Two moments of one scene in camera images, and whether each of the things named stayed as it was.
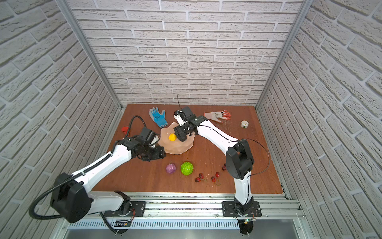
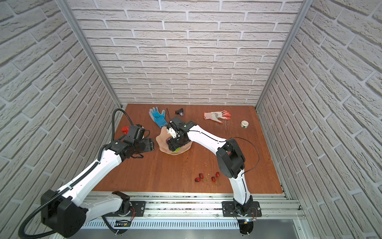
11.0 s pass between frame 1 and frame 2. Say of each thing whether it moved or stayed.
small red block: stayed
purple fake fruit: moved
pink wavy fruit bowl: stayed
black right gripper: moved
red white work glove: stayed
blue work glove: stayed
